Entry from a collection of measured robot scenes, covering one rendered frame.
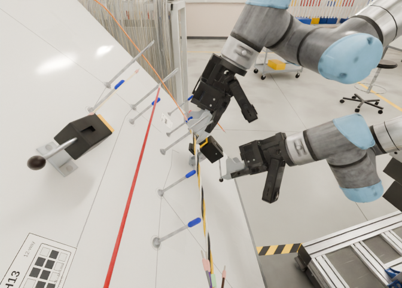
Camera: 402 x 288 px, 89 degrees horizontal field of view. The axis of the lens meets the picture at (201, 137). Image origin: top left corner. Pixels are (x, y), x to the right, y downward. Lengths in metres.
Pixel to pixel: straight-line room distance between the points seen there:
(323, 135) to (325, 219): 1.57
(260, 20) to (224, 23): 8.19
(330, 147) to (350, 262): 1.20
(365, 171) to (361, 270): 1.15
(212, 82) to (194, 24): 8.21
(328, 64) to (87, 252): 0.43
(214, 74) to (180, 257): 0.36
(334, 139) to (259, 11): 0.29
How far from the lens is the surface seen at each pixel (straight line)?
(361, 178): 0.54
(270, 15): 0.46
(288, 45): 0.49
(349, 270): 1.60
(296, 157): 0.51
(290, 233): 1.83
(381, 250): 1.79
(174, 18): 1.15
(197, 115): 0.55
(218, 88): 0.48
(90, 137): 0.26
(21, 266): 0.26
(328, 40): 0.43
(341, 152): 0.50
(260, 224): 1.80
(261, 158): 0.53
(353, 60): 0.40
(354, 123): 0.49
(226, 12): 8.61
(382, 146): 0.64
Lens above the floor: 1.48
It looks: 35 degrees down
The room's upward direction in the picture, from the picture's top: straight up
